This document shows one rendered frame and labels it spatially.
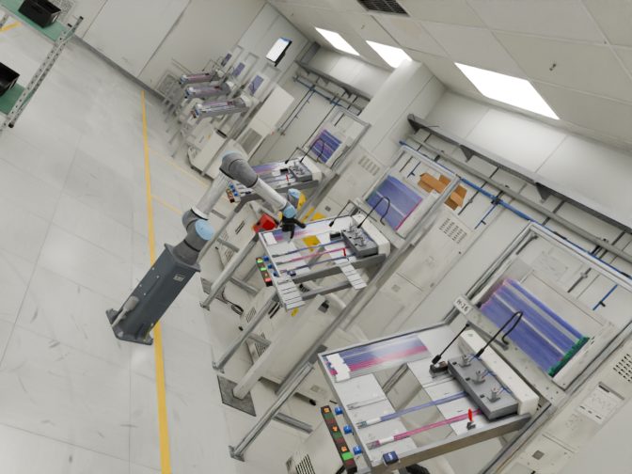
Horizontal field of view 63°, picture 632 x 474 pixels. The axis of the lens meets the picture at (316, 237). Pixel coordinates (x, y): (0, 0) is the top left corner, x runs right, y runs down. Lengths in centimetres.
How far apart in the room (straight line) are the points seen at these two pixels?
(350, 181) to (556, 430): 291
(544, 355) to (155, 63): 1023
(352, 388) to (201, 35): 987
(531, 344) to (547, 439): 42
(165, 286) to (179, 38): 897
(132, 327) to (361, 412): 144
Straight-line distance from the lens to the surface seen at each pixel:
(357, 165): 471
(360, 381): 248
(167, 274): 295
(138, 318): 309
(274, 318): 371
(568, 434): 268
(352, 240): 348
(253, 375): 325
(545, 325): 247
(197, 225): 292
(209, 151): 774
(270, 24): 1182
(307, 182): 460
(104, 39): 1157
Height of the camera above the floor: 157
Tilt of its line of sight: 9 degrees down
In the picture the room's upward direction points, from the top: 39 degrees clockwise
